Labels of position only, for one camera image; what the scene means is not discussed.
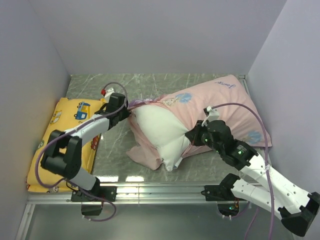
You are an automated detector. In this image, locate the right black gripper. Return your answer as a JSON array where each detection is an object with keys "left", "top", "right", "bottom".
[{"left": 186, "top": 119, "right": 224, "bottom": 154}]

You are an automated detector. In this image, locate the white pillow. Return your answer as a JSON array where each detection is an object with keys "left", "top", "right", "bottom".
[{"left": 133, "top": 104, "right": 191, "bottom": 172}]

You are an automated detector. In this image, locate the purple princess print pillowcase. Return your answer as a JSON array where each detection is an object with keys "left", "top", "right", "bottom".
[{"left": 126, "top": 75, "right": 272, "bottom": 170}]

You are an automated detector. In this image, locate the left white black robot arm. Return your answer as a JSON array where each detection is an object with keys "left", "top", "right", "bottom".
[{"left": 36, "top": 92, "right": 130, "bottom": 201}]

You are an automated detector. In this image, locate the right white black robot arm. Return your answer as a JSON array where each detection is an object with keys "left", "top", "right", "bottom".
[{"left": 185, "top": 120, "right": 320, "bottom": 237}]

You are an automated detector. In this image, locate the yellow car print pillow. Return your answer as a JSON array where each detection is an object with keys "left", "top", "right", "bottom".
[{"left": 26, "top": 97, "right": 106, "bottom": 193}]

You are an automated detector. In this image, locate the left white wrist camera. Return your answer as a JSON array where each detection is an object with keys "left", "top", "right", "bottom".
[{"left": 100, "top": 87, "right": 115, "bottom": 101}]

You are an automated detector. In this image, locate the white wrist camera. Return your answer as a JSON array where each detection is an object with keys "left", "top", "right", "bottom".
[
  {"left": 201, "top": 106, "right": 220, "bottom": 127},
  {"left": 100, "top": 87, "right": 115, "bottom": 101}
]

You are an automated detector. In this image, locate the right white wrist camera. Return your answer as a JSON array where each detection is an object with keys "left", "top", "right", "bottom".
[{"left": 201, "top": 106, "right": 220, "bottom": 127}]

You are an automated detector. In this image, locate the front aluminium rail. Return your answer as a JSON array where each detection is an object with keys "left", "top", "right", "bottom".
[{"left": 27, "top": 181, "right": 261, "bottom": 206}]

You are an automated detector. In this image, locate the aluminium rail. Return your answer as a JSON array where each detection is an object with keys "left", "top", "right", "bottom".
[
  {"left": 27, "top": 181, "right": 261, "bottom": 206},
  {"left": 238, "top": 75, "right": 249, "bottom": 94}
]

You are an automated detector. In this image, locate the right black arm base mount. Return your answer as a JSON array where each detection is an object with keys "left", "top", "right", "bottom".
[{"left": 201, "top": 184, "right": 248, "bottom": 218}]

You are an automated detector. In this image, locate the right side aluminium rail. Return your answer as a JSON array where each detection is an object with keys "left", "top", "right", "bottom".
[{"left": 238, "top": 75, "right": 249, "bottom": 94}]

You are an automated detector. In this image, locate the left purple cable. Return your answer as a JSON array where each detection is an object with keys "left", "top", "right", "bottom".
[{"left": 34, "top": 82, "right": 130, "bottom": 222}]

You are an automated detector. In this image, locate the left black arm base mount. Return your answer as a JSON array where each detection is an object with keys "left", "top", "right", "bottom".
[{"left": 70, "top": 186, "right": 117, "bottom": 222}]

